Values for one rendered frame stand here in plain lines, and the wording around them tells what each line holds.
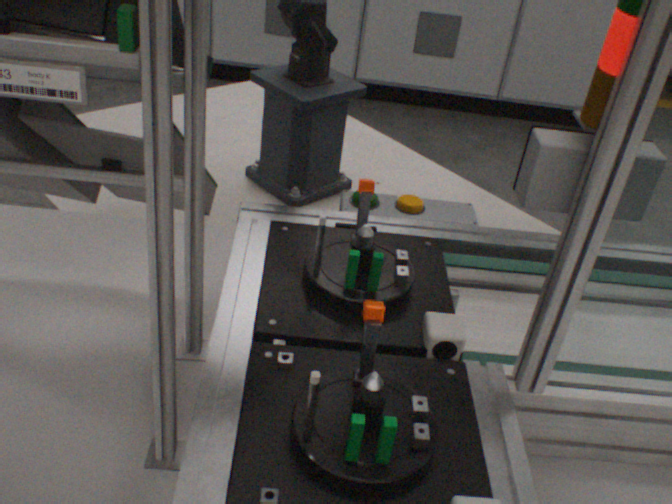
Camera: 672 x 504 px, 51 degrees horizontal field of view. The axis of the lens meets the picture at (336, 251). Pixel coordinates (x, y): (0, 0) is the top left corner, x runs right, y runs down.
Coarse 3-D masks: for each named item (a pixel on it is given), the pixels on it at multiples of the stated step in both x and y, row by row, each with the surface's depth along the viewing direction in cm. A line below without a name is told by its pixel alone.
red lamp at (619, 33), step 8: (616, 16) 59; (624, 16) 59; (616, 24) 59; (624, 24) 59; (632, 24) 58; (608, 32) 61; (616, 32) 59; (624, 32) 59; (608, 40) 61; (616, 40) 60; (624, 40) 59; (608, 48) 61; (616, 48) 60; (624, 48) 59; (600, 56) 62; (608, 56) 61; (616, 56) 60; (600, 64) 62; (608, 64) 61; (616, 64) 60; (608, 72) 61; (616, 72) 60
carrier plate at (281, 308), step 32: (288, 224) 99; (288, 256) 92; (416, 256) 96; (288, 288) 87; (416, 288) 90; (448, 288) 91; (256, 320) 81; (288, 320) 82; (320, 320) 82; (352, 320) 83; (384, 320) 84; (416, 320) 84; (384, 352) 81; (416, 352) 81
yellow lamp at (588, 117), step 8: (600, 72) 62; (592, 80) 63; (600, 80) 62; (608, 80) 61; (592, 88) 63; (600, 88) 62; (608, 88) 61; (592, 96) 63; (600, 96) 62; (608, 96) 62; (584, 104) 64; (592, 104) 63; (600, 104) 62; (584, 112) 64; (592, 112) 63; (600, 112) 63; (584, 120) 64; (592, 120) 63; (600, 120) 63
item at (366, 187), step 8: (360, 184) 90; (368, 184) 90; (360, 192) 90; (368, 192) 89; (360, 200) 91; (368, 200) 91; (360, 208) 91; (368, 208) 91; (360, 216) 91; (360, 224) 92
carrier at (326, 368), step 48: (288, 384) 73; (336, 384) 71; (384, 384) 72; (432, 384) 76; (240, 432) 67; (288, 432) 68; (336, 432) 66; (384, 432) 61; (432, 432) 67; (240, 480) 63; (288, 480) 63; (336, 480) 63; (384, 480) 62; (432, 480) 65; (480, 480) 66
